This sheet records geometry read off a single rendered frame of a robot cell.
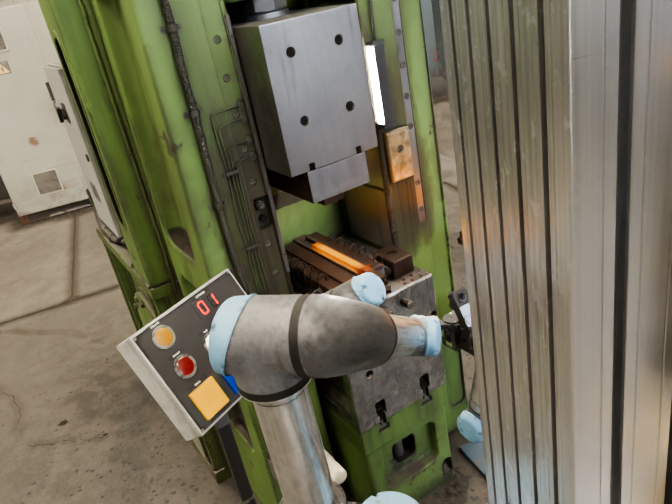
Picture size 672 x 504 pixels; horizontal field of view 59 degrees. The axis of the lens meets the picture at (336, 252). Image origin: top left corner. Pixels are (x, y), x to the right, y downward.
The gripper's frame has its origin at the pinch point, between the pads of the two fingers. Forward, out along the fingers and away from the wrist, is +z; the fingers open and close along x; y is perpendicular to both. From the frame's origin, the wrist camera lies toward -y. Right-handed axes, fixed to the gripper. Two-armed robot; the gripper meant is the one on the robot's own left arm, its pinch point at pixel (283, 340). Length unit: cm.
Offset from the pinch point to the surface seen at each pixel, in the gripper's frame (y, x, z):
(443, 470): -89, -61, 44
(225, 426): -12.5, 9.6, 30.4
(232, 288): 17.5, -4.3, 10.2
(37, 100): 267, -259, 430
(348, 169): 26, -47, -10
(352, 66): 48, -54, -27
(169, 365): 12.0, 23.0, 10.3
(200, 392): 2.6, 21.2, 9.6
